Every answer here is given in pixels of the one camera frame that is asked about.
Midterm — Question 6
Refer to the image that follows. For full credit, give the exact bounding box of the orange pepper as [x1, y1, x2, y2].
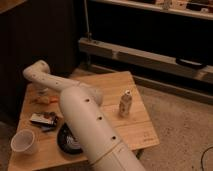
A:
[33, 96, 58, 105]

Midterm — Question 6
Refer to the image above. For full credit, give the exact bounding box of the small white bottle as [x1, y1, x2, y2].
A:
[119, 90, 132, 117]

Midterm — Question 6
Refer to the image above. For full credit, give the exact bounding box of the black handle on bench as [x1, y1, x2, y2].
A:
[175, 58, 207, 70]

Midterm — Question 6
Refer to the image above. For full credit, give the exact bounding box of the metal pole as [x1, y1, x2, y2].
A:
[84, 0, 92, 41]

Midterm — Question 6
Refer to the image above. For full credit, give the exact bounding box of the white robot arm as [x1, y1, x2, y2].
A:
[23, 60, 146, 171]

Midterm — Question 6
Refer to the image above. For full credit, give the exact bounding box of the black cable on floor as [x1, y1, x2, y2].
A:
[200, 145, 213, 171]

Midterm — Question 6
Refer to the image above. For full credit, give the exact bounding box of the black round plate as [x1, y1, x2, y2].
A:
[57, 123, 82, 155]

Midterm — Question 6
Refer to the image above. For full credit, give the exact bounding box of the white plastic cup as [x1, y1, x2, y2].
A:
[11, 129, 38, 155]

